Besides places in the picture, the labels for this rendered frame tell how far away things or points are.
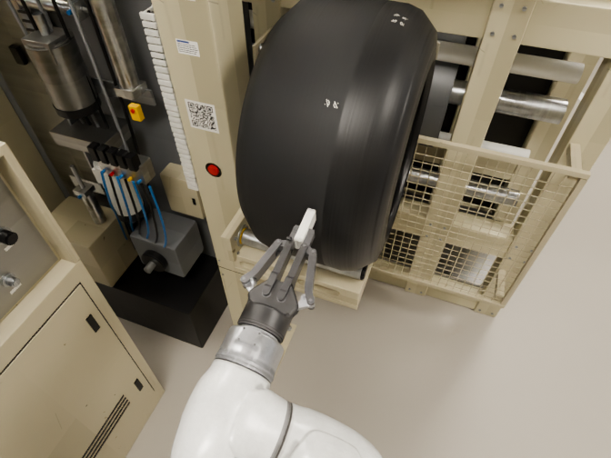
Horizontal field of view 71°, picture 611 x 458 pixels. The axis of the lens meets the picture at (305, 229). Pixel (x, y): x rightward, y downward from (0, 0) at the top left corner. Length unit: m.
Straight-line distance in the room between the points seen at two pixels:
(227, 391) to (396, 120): 0.49
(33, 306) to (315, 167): 0.78
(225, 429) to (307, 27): 0.64
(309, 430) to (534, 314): 1.81
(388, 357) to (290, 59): 1.49
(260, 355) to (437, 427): 1.38
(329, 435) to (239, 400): 0.13
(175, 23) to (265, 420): 0.73
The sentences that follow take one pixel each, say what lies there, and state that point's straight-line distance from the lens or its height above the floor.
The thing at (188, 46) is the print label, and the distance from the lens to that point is 0.96.
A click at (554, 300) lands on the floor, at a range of 2.42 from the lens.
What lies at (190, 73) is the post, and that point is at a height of 1.32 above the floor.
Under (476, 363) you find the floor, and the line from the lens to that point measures 2.09.
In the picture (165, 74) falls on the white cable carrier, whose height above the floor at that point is 1.30.
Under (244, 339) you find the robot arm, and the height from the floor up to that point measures 1.23.
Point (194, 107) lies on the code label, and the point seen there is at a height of 1.24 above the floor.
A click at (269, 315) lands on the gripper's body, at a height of 1.23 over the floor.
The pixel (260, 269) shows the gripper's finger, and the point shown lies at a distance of 0.71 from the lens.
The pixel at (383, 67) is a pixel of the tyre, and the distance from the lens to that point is 0.75.
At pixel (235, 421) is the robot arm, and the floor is 1.22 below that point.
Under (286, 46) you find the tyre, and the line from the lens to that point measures 0.80.
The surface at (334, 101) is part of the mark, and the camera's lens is 0.73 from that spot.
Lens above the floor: 1.78
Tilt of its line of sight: 48 degrees down
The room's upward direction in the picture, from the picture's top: straight up
